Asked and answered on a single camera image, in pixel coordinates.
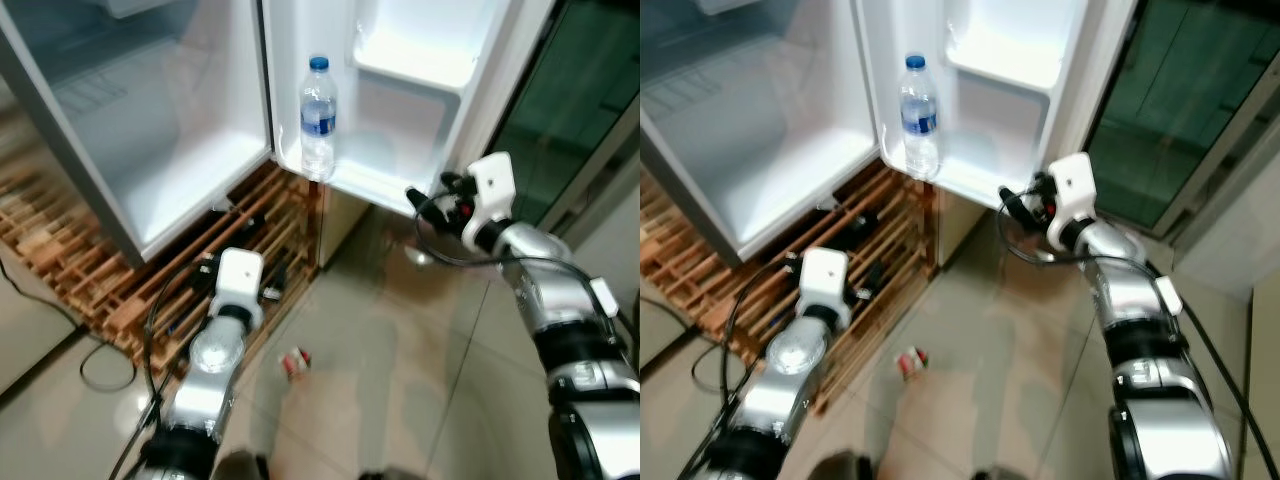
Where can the red white milk carton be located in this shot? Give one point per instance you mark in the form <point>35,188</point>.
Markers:
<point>912,363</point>
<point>295,363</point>

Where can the grey steel fridge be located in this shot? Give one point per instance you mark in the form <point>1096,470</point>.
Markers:
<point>760,120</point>
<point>150,120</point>

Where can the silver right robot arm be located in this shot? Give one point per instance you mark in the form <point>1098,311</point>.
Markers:
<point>565,310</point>
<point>1140,310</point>

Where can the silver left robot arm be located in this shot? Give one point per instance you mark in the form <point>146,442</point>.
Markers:
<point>790,380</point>
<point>205,380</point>

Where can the steel fridge door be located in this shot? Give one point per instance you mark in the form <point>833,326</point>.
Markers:
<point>1010,90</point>
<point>420,90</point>

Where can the grey fridge drawer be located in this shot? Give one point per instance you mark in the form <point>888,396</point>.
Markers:
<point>140,6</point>
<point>725,5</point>

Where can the white side cabinet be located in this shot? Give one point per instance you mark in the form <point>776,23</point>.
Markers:
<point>958,225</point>
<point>340,225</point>

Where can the clear plastic water bottle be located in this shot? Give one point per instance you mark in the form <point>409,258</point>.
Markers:
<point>919,122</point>
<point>318,125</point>

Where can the green glass door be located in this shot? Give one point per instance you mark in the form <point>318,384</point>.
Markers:
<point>1180,110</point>
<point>570,110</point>

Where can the wooden wine rack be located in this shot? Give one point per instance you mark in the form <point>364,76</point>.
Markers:
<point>720,290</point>
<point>100,280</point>

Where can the silver robot left leg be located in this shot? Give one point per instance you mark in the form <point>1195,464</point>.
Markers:
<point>848,468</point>
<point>243,468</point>

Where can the silver robot leg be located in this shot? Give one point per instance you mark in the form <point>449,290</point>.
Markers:
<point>380,475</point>
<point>848,468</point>
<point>243,468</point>
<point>992,474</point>

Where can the beige kitchen base cabinet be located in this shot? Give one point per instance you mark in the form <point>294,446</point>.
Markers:
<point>660,330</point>
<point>30,330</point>

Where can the silver robot right leg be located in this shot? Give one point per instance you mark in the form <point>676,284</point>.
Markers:
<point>992,474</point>
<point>380,475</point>

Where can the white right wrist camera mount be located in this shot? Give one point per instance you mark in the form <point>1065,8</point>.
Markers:
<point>1072,185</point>
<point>492,185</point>

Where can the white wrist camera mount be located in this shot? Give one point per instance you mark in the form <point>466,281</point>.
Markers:
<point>492,185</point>
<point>825,280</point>
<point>1072,185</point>
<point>240,280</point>

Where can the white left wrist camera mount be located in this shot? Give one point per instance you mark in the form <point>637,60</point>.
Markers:
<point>240,280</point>
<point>825,280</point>

